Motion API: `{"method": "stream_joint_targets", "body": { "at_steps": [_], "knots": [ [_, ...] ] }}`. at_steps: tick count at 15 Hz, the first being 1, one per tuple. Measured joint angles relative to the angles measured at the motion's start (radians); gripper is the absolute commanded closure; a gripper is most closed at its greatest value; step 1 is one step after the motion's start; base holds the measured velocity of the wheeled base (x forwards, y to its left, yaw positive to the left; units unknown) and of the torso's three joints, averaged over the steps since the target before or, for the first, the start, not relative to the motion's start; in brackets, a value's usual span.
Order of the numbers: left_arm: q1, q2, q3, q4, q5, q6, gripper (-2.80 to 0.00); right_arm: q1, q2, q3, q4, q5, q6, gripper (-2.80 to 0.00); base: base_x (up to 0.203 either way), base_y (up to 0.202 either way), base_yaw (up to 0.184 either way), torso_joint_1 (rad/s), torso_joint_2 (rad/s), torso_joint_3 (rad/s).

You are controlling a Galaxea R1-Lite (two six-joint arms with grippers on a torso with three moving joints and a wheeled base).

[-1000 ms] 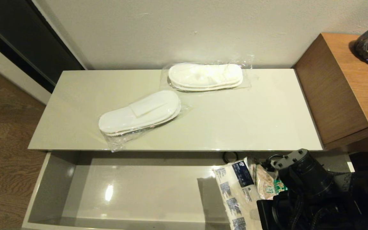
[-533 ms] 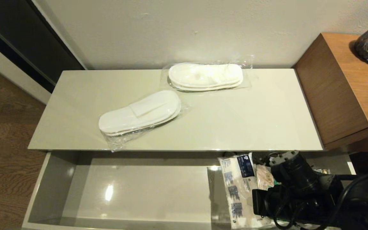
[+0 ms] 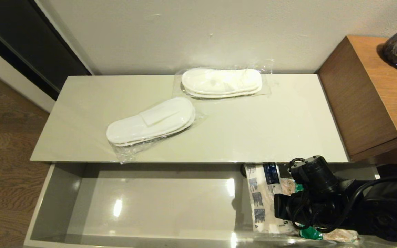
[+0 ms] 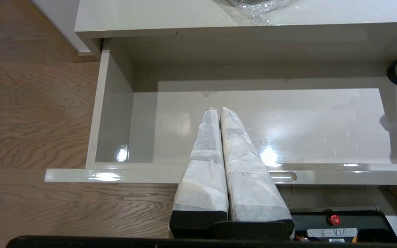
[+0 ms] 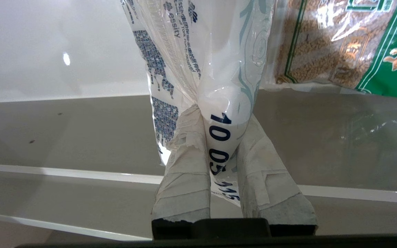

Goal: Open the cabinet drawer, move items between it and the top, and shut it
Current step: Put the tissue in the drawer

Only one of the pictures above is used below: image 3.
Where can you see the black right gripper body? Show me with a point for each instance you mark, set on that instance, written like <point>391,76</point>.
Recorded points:
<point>283,206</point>

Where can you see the white pack with blue print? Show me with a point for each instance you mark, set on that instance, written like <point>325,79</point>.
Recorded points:
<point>262,196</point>

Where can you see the cereal bag with green label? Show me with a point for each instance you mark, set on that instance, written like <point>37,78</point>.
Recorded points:
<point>339,236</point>

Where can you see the grey cabinet drawer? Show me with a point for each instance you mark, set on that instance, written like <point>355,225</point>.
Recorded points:
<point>150,206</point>

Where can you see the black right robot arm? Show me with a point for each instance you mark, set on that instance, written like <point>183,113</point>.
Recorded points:
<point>384,206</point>

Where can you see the bagged white slippers sole up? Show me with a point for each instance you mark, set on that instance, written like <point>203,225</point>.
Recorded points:
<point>221,81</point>

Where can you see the brown wooden side cabinet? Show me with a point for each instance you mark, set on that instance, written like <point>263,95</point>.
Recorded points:
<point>374,82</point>

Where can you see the glossy grey cabinet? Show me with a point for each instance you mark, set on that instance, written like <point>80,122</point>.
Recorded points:
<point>88,113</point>

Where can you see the dark door panel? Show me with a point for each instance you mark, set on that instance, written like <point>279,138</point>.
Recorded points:
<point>22,38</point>

